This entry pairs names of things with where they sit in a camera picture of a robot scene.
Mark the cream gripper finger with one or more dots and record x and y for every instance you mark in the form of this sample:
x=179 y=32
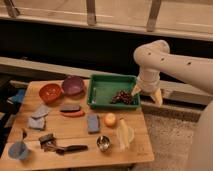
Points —
x=135 y=90
x=157 y=97

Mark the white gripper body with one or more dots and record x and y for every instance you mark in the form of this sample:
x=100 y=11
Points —
x=148 y=79

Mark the yellow banana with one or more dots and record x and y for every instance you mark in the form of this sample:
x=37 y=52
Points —
x=124 y=133

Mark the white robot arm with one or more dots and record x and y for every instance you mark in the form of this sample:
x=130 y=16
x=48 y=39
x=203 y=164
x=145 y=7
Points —
x=155 y=57

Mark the purple bowl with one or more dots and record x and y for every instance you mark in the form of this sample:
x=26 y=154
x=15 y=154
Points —
x=72 y=85

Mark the orange bowl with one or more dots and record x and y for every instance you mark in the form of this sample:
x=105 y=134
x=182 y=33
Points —
x=50 y=92

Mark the dark grapes bunch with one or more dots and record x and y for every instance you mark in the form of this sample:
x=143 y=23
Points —
x=122 y=97

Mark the green plastic tray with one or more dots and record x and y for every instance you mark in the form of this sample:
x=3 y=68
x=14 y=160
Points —
x=103 y=88

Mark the orange fruit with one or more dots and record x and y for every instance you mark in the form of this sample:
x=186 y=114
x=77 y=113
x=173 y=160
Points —
x=110 y=120

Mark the blue sponge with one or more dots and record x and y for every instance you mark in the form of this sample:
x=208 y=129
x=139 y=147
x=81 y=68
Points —
x=93 y=125

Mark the small metal cup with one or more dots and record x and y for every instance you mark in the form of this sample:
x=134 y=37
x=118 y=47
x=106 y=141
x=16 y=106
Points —
x=103 y=143

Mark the dark grey sponge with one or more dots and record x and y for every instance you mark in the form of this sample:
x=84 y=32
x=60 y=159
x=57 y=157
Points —
x=70 y=108

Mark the grey-blue cloth upper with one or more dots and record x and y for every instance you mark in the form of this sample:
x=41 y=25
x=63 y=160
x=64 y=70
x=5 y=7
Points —
x=41 y=111

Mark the grey-blue cloth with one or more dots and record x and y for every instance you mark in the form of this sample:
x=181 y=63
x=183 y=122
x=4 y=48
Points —
x=41 y=111
x=38 y=124

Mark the dark metal block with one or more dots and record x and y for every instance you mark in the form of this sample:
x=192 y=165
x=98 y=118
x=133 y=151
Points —
x=47 y=141

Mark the grey-blue cloth lower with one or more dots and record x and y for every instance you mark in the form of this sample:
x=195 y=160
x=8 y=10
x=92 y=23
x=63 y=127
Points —
x=38 y=124

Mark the blue object at table edge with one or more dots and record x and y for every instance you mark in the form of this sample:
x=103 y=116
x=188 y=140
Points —
x=18 y=98

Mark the blue plastic cup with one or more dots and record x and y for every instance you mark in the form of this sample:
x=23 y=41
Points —
x=18 y=150

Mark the black handled utensil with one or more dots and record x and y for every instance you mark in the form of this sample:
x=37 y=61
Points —
x=71 y=148

